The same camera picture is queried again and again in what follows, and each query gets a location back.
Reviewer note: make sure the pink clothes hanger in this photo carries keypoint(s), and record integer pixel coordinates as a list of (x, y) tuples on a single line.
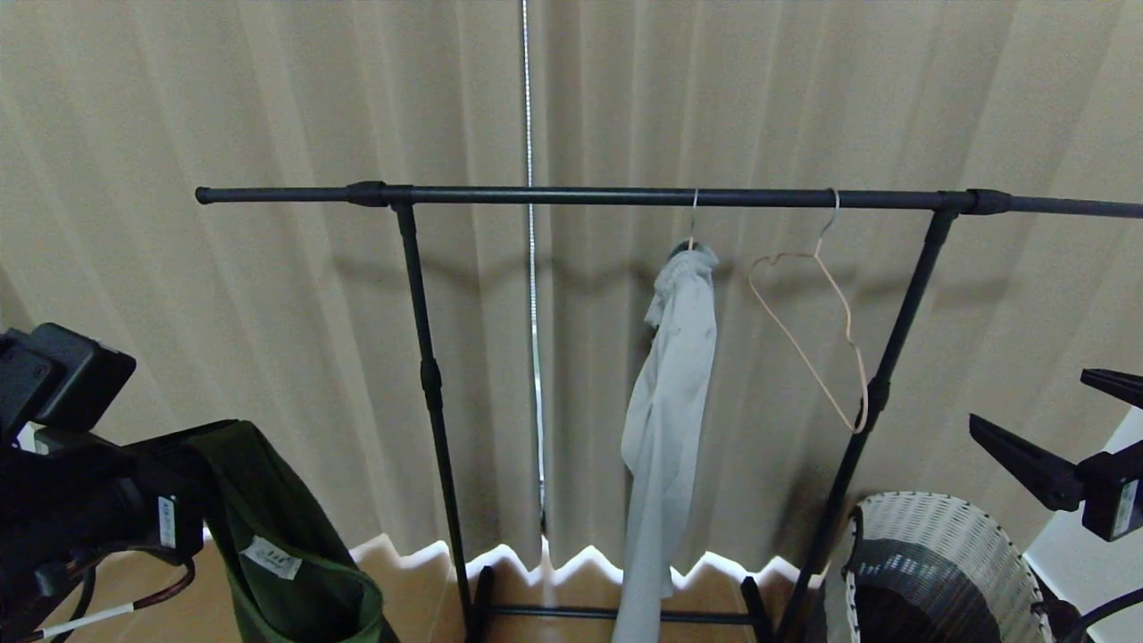
[(846, 330), (693, 219)]

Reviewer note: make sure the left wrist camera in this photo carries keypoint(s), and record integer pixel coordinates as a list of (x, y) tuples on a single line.
[(62, 375)]

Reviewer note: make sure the dark green garment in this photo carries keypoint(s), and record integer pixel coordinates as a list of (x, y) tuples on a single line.
[(286, 572)]

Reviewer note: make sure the black clothes rack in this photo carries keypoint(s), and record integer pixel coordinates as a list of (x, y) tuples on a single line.
[(625, 196)]

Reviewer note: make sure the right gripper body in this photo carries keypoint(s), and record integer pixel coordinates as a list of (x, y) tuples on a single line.
[(1116, 496)]

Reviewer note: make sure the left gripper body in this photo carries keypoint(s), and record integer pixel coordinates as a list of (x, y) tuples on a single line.
[(80, 500)]

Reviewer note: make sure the white laundry basket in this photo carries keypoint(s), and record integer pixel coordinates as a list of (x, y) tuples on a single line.
[(938, 527)]

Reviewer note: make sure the pale grey shorts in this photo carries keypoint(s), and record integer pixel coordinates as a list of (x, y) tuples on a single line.
[(670, 402)]

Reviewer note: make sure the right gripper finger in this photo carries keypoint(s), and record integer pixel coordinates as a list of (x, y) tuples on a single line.
[(1121, 384), (1036, 469)]

